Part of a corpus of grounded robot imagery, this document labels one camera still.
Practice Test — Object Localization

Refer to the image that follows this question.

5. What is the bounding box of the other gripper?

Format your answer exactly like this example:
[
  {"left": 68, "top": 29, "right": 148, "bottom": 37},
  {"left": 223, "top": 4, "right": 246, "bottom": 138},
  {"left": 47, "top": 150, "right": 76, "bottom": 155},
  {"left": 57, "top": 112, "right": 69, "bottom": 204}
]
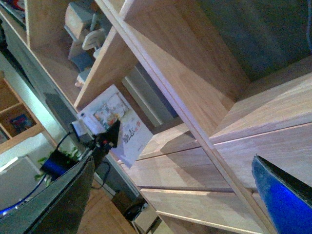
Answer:
[{"left": 0, "top": 120, "right": 121, "bottom": 234}]

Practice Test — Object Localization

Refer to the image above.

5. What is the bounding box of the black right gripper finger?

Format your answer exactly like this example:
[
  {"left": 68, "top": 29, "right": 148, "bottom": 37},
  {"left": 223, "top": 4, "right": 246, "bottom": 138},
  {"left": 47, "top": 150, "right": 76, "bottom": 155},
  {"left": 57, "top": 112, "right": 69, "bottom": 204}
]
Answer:
[{"left": 252, "top": 155, "right": 312, "bottom": 234}]

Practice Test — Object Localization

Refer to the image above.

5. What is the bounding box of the white illustrated book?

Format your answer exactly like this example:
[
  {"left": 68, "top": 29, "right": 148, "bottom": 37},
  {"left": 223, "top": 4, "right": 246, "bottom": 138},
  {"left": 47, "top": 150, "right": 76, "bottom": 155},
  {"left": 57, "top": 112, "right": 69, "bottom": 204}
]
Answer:
[{"left": 77, "top": 85, "right": 153, "bottom": 168}]

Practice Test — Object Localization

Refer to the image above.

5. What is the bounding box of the background wooden shelf unit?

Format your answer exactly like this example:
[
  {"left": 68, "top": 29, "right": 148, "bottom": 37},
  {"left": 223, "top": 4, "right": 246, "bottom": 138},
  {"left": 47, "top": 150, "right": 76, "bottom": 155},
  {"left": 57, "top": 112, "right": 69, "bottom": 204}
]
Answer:
[{"left": 0, "top": 71, "right": 57, "bottom": 153}]

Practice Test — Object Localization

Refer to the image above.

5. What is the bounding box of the green plant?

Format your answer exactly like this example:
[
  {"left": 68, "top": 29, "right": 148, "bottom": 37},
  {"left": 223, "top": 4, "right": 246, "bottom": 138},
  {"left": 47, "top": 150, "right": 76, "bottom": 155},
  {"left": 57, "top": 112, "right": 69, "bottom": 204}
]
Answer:
[{"left": 39, "top": 147, "right": 81, "bottom": 181}]

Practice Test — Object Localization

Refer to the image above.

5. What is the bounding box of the grey box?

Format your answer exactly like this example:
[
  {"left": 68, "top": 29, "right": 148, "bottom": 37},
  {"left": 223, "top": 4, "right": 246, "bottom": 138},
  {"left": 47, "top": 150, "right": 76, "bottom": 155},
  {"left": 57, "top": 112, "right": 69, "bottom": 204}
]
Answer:
[{"left": 0, "top": 156, "right": 40, "bottom": 210}]

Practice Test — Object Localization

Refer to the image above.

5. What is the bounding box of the wooden bookshelf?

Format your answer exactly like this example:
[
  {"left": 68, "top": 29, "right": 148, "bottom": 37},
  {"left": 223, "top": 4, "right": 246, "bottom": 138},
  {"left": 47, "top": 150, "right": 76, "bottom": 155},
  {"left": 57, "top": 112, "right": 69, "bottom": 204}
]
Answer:
[{"left": 0, "top": 0, "right": 312, "bottom": 234}]

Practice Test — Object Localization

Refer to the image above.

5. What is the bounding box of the wooden toy model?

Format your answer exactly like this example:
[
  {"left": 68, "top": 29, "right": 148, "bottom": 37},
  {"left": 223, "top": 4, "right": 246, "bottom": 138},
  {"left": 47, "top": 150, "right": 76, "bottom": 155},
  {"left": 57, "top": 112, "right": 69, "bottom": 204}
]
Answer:
[{"left": 64, "top": 0, "right": 106, "bottom": 88}]

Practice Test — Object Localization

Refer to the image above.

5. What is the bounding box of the black cable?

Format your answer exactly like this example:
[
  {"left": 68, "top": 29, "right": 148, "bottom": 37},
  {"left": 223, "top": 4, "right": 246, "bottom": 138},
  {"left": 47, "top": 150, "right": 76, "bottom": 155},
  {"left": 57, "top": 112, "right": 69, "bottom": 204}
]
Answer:
[{"left": 55, "top": 131, "right": 111, "bottom": 190}]

